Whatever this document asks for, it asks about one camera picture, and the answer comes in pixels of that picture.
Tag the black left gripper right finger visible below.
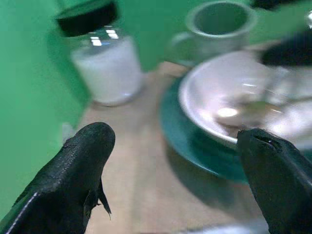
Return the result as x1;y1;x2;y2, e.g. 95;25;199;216
237;128;312;234

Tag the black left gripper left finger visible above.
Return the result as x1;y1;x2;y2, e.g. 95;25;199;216
0;121;116;234

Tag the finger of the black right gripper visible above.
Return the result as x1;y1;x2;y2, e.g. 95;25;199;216
250;0;294;11
260;30;312;67

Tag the white ceramic mug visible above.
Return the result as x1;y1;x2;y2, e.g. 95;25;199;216
170;0;258;66

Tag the white bowl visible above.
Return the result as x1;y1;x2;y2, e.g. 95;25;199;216
179;50;312;151

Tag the metal spoon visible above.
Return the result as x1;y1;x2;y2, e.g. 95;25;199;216
215;94;312;126

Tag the teal plate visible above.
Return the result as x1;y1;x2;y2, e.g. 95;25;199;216
159;77;249;184

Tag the glass salt shaker black lid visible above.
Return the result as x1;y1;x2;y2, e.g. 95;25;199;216
55;0;144;107

